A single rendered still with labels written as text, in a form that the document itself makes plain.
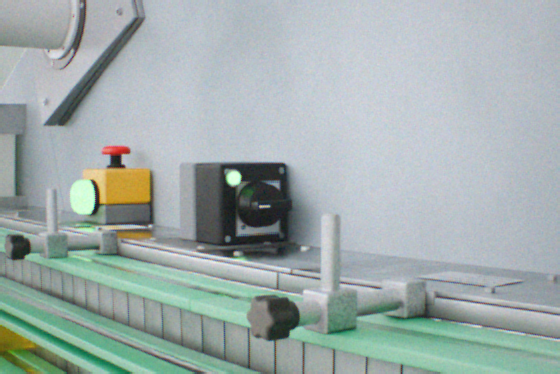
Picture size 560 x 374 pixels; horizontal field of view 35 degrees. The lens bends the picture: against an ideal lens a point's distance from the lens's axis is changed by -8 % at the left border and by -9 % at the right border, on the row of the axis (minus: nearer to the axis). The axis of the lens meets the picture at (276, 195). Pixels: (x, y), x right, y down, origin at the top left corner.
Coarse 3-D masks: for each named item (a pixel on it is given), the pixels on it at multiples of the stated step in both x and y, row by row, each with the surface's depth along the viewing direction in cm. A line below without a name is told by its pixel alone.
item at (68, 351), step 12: (0, 312) 113; (0, 324) 110; (12, 324) 106; (24, 324) 106; (24, 336) 103; (36, 336) 100; (48, 336) 100; (48, 348) 96; (60, 348) 94; (72, 348) 94; (72, 360) 91; (84, 360) 89; (96, 360) 89; (96, 372) 86; (108, 372) 84; (120, 372) 84
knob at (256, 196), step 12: (240, 192) 92; (252, 192) 91; (264, 192) 91; (276, 192) 92; (240, 204) 91; (252, 204) 90; (264, 204) 90; (276, 204) 90; (288, 204) 91; (240, 216) 92; (252, 216) 90; (264, 216) 91; (276, 216) 92
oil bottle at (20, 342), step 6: (0, 330) 121; (6, 330) 122; (0, 336) 121; (6, 336) 122; (12, 336) 122; (18, 336) 123; (0, 342) 121; (6, 342) 122; (12, 342) 122; (18, 342) 123; (24, 342) 123; (30, 342) 124; (0, 348) 121; (6, 348) 122; (12, 348) 123; (18, 348) 123
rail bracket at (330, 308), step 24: (336, 216) 58; (336, 240) 58; (336, 264) 58; (312, 288) 59; (336, 288) 58; (384, 288) 63; (408, 288) 61; (264, 312) 55; (288, 312) 56; (312, 312) 57; (336, 312) 58; (360, 312) 60; (384, 312) 62; (408, 312) 61; (264, 336) 55; (288, 336) 56
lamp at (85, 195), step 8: (80, 184) 115; (88, 184) 115; (96, 184) 116; (72, 192) 116; (80, 192) 114; (88, 192) 115; (96, 192) 115; (72, 200) 116; (80, 200) 114; (88, 200) 114; (96, 200) 115; (80, 208) 115; (88, 208) 115; (96, 208) 116
